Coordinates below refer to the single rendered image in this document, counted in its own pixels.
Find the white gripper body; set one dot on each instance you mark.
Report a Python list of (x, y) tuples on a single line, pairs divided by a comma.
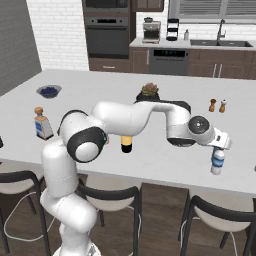
[(222, 144)]

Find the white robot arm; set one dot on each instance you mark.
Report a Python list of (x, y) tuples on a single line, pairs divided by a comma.
[(63, 173)]

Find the white plastic bottle blue label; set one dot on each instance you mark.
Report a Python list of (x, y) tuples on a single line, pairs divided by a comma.
[(217, 162)]

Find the brown salt shaker white top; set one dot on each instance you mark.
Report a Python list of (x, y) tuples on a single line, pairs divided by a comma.
[(222, 106)]

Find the brown pepper shaker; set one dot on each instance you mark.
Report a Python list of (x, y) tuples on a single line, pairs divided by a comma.
[(212, 106)]

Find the black stool white seat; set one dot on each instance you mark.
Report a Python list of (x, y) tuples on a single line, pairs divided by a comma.
[(223, 220), (16, 186), (113, 201)]

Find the brown base cupboards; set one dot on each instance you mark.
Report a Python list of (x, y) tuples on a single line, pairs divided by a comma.
[(220, 65)]

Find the succulent in black pot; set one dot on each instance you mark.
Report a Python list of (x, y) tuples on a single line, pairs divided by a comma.
[(148, 90)]

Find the yellow bottle black base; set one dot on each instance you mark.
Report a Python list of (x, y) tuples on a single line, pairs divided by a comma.
[(126, 144)]

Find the grey dishwasher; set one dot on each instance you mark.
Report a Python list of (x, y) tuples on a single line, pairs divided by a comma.
[(168, 62)]

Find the dark sink basin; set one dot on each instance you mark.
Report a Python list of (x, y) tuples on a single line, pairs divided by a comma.
[(220, 43)]

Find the dark metal tap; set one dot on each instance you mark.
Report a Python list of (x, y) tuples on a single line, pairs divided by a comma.
[(220, 31)]

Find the white soap dispenser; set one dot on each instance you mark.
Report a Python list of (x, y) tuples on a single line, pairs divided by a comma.
[(186, 35)]

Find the black tiered stand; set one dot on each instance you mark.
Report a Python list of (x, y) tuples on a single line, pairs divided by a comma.
[(172, 30)]

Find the silver coffee machine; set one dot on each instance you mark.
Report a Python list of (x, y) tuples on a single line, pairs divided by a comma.
[(151, 31)]

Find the window with grey blinds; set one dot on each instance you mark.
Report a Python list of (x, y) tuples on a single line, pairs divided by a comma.
[(213, 9)]

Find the black built-in oven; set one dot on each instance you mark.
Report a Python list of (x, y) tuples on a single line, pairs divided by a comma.
[(106, 38)]

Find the glass bottle cork stopper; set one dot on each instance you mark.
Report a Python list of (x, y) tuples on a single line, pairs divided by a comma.
[(42, 126)]

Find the blue bowl of blueberries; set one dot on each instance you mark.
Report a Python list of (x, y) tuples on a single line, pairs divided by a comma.
[(49, 91)]

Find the black microwave oven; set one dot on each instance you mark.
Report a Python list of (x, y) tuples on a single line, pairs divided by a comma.
[(106, 4)]

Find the dark object at table edge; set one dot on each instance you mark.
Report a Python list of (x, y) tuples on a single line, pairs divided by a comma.
[(1, 142)]

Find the brown wall cupboard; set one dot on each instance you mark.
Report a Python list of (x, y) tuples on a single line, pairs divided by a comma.
[(148, 4)]

